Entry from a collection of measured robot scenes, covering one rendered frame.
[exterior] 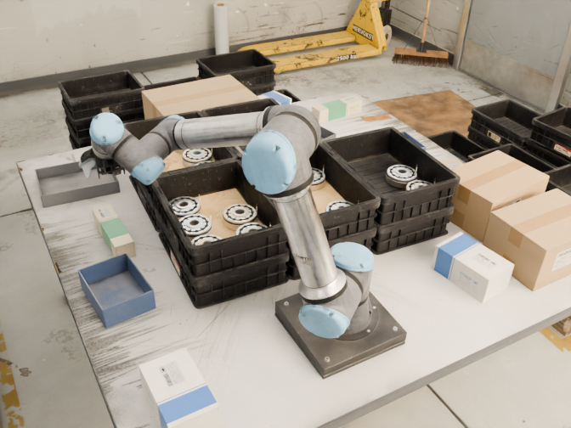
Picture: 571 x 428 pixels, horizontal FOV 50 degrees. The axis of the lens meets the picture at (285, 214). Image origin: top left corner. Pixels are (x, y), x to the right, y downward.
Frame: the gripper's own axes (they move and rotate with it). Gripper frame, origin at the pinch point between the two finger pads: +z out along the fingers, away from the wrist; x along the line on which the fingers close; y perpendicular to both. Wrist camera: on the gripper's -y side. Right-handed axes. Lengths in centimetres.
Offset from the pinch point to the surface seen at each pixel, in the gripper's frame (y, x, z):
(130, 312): 43.5, -2.7, 1.5
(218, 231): 26.3, 27.5, 4.3
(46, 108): -126, -21, 268
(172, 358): 58, 4, -22
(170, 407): 68, 0, -31
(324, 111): -25, 99, 67
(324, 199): 23, 65, 9
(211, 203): 15.4, 29.4, 15.1
